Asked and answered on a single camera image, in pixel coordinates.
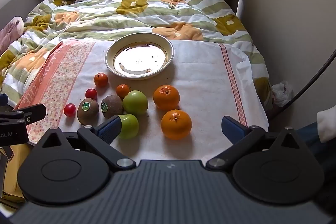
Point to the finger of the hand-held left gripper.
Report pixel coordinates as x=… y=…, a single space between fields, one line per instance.
x=3 y=100
x=32 y=112

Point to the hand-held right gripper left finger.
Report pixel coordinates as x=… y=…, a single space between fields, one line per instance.
x=109 y=128

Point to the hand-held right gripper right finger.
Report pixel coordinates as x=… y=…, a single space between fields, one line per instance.
x=233 y=129

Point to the green apple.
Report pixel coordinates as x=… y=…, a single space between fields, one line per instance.
x=130 y=127
x=135 y=103

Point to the brown kiwi with green sticker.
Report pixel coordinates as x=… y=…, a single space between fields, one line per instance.
x=88 y=111
x=112 y=107

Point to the large orange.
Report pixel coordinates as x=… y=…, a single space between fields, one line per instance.
x=166 y=97
x=176 y=124

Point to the cream ceramic bowl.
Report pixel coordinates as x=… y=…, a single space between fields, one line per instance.
x=139 y=56

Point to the red cherry tomato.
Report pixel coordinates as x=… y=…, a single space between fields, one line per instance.
x=91 y=93
x=69 y=110

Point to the yellow cardboard box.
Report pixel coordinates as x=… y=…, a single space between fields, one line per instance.
x=11 y=171

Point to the small tangerine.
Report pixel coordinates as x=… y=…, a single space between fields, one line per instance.
x=122 y=91
x=101 y=80

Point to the white and pink floral cloth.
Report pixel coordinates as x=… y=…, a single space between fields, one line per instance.
x=204 y=87

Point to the white plastic bag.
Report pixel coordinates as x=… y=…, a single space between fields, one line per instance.
x=283 y=94

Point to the pink plush toy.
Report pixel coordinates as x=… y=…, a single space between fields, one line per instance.
x=9 y=35

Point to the dark blue cloth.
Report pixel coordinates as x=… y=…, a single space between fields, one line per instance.
x=309 y=138

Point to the grey bed headboard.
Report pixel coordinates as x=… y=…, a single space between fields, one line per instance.
x=15 y=1

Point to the floral striped quilt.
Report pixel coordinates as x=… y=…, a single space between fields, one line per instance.
x=110 y=16

